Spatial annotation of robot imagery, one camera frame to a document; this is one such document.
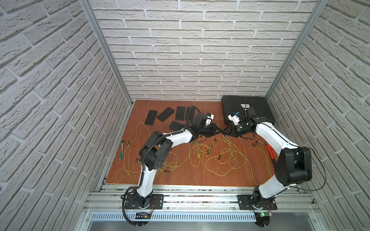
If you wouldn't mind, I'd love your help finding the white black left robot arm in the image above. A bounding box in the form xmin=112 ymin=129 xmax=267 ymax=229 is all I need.
xmin=121 ymin=113 xmax=223 ymax=209

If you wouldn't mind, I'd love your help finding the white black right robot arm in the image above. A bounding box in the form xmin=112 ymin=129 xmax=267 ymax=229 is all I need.
xmin=228 ymin=115 xmax=312 ymax=209

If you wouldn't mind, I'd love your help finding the dark phone near case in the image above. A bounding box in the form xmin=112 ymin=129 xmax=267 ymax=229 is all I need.
xmin=185 ymin=106 xmax=195 ymax=122

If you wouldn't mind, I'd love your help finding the black plastic tool case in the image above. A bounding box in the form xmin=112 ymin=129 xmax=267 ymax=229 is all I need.
xmin=221 ymin=95 xmax=276 ymax=125

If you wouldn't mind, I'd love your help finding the black phone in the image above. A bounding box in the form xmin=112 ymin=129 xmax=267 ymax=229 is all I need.
xmin=145 ymin=110 xmax=158 ymax=126
xmin=157 ymin=107 xmax=174 ymax=122

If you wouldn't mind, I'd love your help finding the black phone far left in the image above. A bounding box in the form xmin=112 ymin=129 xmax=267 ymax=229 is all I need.
xmin=145 ymin=110 xmax=158 ymax=126

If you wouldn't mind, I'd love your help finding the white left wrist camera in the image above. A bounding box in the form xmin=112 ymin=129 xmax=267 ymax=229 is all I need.
xmin=205 ymin=113 xmax=214 ymax=126

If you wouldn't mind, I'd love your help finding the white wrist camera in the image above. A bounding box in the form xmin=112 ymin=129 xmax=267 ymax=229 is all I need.
xmin=205 ymin=113 xmax=214 ymax=126
xmin=227 ymin=113 xmax=241 ymax=126

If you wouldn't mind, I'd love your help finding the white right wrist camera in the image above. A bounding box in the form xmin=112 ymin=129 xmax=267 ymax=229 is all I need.
xmin=227 ymin=113 xmax=241 ymax=126

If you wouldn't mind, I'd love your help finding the red handle tool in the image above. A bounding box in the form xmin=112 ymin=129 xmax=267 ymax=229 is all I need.
xmin=266 ymin=143 xmax=277 ymax=167

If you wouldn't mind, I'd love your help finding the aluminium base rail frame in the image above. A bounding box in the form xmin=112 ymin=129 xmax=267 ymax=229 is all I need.
xmin=75 ymin=184 xmax=329 ymax=231

